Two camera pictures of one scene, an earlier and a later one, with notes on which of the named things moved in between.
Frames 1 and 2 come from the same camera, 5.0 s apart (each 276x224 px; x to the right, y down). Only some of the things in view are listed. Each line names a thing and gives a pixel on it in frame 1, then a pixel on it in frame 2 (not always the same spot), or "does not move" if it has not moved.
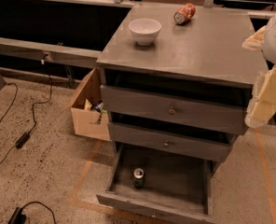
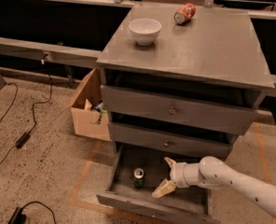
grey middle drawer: x=210 y=146 does not move
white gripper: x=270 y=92 to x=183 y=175
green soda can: x=138 y=177 does not move
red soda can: x=184 y=14 does not move
